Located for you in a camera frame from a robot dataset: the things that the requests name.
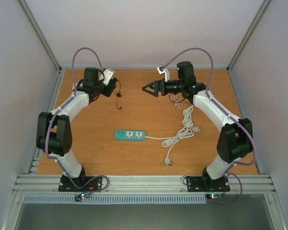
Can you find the white charger with cable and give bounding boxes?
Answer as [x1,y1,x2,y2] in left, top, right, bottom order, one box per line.
[169,94,185,109]

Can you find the right controller board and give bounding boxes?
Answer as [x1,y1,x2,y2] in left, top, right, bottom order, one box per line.
[206,193,223,200]

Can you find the aluminium front rail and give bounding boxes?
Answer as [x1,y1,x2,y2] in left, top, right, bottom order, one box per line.
[12,174,276,194]

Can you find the controller board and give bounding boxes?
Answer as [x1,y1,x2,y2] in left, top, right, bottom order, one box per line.
[206,193,223,200]
[74,193,90,202]

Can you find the white power strip cord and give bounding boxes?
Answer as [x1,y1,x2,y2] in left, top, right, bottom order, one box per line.
[145,106,202,166]

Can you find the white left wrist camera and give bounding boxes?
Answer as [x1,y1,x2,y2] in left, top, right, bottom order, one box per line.
[99,69,115,86]

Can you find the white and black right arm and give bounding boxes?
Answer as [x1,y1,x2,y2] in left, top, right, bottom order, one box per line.
[142,61,255,191]

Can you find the black power adapter with cable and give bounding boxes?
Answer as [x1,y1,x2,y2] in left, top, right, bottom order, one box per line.
[116,80,122,110]

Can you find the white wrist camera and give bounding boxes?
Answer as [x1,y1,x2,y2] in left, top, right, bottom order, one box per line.
[156,66,170,82]
[99,69,115,86]

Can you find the slotted grey cable duct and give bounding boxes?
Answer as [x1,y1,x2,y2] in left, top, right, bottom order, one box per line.
[23,194,206,205]

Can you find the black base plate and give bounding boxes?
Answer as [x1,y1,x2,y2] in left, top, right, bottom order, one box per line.
[58,175,102,192]
[185,176,230,193]

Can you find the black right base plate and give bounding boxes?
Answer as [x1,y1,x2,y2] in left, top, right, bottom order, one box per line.
[185,176,230,193]

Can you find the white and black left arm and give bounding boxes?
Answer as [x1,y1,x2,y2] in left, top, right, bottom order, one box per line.
[36,68,118,191]

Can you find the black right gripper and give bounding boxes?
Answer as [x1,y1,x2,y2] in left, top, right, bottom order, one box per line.
[143,75,185,100]

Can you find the left controller board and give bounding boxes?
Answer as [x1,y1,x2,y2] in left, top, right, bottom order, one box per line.
[74,193,90,202]

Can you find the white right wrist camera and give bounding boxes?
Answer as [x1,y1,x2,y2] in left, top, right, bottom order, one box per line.
[156,66,170,82]

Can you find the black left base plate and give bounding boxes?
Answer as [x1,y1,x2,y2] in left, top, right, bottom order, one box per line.
[58,175,102,192]

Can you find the teal power strip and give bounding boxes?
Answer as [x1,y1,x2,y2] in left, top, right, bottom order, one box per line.
[114,129,145,141]

